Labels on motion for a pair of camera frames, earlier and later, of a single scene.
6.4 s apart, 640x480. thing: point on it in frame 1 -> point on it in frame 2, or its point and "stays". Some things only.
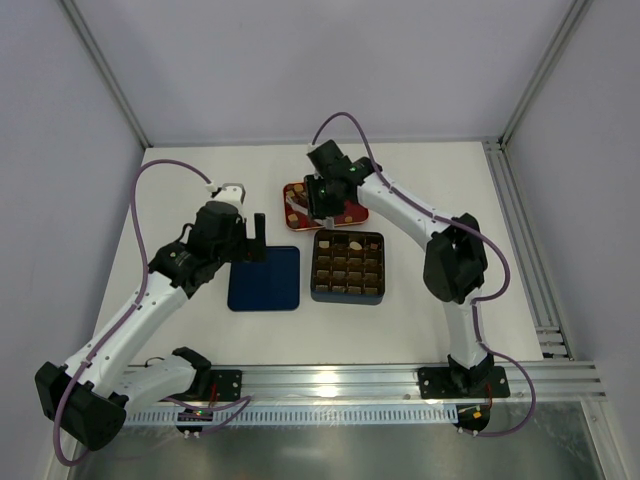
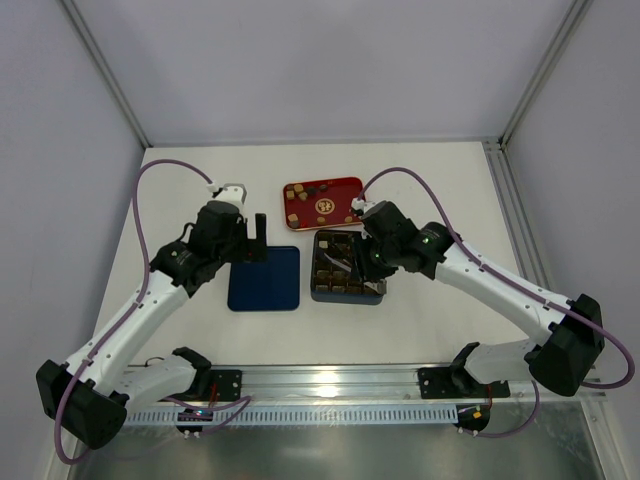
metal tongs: [296, 207] -> [339, 263]
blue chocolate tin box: [348, 267] stays
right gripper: [324, 211] -> [364, 267]
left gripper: [248, 245] stays
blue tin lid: [272, 284] stays
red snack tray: [297, 219] stays
